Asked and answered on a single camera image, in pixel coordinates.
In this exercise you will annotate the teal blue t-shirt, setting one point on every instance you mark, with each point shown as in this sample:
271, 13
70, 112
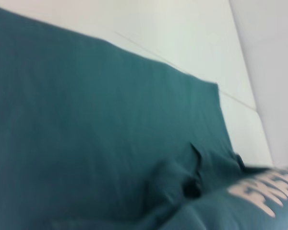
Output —
98, 131

